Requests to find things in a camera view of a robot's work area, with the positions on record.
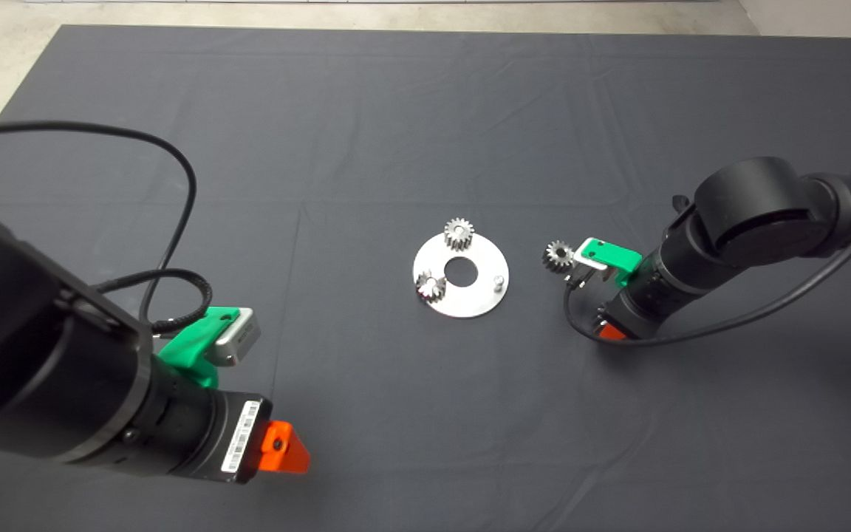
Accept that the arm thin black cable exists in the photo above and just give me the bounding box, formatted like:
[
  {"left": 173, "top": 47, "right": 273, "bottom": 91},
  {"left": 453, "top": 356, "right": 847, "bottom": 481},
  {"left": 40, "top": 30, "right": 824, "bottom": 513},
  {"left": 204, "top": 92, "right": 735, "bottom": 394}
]
[
  {"left": 563, "top": 199, "right": 851, "bottom": 349},
  {"left": 0, "top": 122, "right": 197, "bottom": 322}
]

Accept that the left arm braided black cable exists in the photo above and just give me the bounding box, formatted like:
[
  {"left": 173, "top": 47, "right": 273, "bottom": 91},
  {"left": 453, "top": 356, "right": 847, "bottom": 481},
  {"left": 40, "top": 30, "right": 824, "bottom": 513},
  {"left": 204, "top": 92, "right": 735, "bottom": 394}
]
[{"left": 93, "top": 268, "right": 213, "bottom": 335}]

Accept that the right green camera mount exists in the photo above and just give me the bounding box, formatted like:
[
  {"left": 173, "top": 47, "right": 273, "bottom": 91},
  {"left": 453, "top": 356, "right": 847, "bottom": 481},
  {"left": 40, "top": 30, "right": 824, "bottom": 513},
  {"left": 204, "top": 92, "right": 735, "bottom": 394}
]
[{"left": 582, "top": 238, "right": 643, "bottom": 289}]

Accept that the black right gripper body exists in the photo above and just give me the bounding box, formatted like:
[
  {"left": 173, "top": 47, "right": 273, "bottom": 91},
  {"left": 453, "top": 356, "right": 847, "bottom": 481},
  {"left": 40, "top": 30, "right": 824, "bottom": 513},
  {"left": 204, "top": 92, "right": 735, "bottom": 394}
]
[{"left": 599, "top": 290, "right": 666, "bottom": 342}]

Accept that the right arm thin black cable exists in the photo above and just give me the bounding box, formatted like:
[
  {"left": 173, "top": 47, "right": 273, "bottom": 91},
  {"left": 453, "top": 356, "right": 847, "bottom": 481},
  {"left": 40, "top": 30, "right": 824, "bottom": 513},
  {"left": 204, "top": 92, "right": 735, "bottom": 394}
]
[{"left": 563, "top": 199, "right": 851, "bottom": 349}]

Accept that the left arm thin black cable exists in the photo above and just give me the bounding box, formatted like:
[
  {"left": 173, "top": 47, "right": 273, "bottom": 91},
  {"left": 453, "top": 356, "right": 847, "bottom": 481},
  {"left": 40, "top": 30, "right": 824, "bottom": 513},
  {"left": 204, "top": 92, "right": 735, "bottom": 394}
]
[{"left": 0, "top": 122, "right": 197, "bottom": 322}]

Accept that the left green camera mount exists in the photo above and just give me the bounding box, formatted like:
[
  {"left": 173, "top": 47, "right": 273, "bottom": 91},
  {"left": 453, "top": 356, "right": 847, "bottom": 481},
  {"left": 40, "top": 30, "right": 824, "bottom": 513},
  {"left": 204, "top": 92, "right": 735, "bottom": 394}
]
[{"left": 157, "top": 306, "right": 242, "bottom": 389}]

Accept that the silver camera box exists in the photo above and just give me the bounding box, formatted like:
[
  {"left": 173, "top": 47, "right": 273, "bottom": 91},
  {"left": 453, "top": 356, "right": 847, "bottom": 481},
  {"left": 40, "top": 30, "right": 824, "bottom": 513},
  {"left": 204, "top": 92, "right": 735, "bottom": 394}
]
[
  {"left": 210, "top": 308, "right": 262, "bottom": 367},
  {"left": 572, "top": 248, "right": 615, "bottom": 285}
]

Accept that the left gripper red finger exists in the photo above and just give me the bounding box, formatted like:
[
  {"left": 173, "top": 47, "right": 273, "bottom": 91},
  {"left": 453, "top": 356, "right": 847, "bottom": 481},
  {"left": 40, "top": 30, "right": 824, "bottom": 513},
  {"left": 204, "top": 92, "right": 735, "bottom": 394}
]
[{"left": 258, "top": 420, "right": 312, "bottom": 474}]

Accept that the left silver camera box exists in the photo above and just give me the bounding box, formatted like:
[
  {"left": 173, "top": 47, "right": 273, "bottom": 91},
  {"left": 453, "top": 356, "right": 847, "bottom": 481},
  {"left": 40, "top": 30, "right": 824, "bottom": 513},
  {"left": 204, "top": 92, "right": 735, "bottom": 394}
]
[{"left": 210, "top": 308, "right": 262, "bottom": 367}]

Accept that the round metal plate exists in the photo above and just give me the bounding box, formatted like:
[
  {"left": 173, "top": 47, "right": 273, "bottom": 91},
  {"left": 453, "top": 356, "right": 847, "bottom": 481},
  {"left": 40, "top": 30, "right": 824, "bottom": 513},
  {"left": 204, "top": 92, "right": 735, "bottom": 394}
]
[{"left": 412, "top": 231, "right": 510, "bottom": 319}]

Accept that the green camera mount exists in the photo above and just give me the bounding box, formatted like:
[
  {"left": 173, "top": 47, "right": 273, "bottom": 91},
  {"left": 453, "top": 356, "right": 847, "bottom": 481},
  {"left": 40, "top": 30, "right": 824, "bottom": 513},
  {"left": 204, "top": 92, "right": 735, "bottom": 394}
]
[
  {"left": 582, "top": 238, "right": 643, "bottom": 289},
  {"left": 157, "top": 306, "right": 242, "bottom": 389}
]

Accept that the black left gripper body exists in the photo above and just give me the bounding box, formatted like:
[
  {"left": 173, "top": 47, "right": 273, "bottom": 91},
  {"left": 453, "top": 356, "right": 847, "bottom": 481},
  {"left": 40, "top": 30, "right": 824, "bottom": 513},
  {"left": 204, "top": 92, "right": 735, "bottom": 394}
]
[{"left": 182, "top": 389, "right": 273, "bottom": 485}]

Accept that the small steel gear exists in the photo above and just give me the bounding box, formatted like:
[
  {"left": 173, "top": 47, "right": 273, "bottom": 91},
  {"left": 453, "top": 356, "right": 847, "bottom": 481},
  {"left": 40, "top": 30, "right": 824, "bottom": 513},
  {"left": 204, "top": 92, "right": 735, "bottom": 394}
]
[
  {"left": 444, "top": 217, "right": 475, "bottom": 252},
  {"left": 542, "top": 240, "right": 575, "bottom": 273},
  {"left": 414, "top": 270, "right": 447, "bottom": 304}
]

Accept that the dark grey table cloth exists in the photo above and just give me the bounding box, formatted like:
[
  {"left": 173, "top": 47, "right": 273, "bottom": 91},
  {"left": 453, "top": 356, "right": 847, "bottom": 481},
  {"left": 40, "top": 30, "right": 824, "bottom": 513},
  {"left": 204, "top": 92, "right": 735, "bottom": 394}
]
[{"left": 0, "top": 24, "right": 851, "bottom": 532}]

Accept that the right silver camera box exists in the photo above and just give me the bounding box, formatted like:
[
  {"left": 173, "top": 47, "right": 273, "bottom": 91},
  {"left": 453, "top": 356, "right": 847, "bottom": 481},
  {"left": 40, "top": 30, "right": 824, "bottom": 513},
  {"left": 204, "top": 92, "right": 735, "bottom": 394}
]
[{"left": 572, "top": 248, "right": 615, "bottom": 285}]

